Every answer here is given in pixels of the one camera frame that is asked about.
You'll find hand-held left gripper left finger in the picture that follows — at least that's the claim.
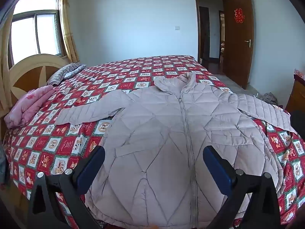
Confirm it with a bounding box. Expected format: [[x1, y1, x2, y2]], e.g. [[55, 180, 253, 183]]
[[27, 145, 106, 229]]

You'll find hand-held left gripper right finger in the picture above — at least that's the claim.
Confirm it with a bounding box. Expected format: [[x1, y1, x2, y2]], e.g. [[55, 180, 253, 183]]
[[202, 145, 282, 229]]

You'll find light pink quilted down jacket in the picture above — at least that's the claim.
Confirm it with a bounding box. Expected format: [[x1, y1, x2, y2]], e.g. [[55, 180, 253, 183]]
[[55, 72, 297, 229]]

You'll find red checked bed sheet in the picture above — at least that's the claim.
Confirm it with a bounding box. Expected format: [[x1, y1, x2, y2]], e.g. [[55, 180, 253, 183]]
[[3, 55, 305, 225]]

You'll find bluish grey hanging cloth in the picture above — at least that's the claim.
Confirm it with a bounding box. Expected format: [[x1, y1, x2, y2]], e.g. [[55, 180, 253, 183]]
[[0, 145, 10, 189]]

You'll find pink folded blanket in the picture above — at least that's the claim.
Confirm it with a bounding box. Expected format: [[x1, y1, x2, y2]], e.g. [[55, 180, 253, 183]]
[[3, 85, 56, 128]]

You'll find striped pillow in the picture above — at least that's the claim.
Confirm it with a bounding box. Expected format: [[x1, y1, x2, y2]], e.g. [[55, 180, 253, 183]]
[[46, 63, 87, 86]]

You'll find wooden cabinet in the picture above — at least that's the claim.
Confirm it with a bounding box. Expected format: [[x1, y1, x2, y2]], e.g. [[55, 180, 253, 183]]
[[285, 74, 305, 114]]

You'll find brown wooden door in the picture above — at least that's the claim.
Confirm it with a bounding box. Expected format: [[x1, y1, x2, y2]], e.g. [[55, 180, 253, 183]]
[[225, 0, 254, 90]]

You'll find wooden bed headboard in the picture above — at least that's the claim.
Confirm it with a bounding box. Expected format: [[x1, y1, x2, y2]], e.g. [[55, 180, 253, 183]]
[[0, 54, 69, 116]]

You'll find yellow curtain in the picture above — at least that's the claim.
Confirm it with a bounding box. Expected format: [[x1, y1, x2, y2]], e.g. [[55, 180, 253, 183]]
[[0, 12, 15, 115], [59, 0, 79, 64]]

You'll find window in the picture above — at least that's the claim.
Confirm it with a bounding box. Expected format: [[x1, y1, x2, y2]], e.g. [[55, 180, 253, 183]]
[[8, 0, 66, 65]]

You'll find red paper door decoration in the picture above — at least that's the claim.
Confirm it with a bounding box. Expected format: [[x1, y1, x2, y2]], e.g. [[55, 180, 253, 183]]
[[234, 8, 245, 24]]

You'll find brown wooden door frame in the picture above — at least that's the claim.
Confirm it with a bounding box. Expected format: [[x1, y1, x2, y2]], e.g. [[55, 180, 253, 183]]
[[193, 0, 230, 74]]

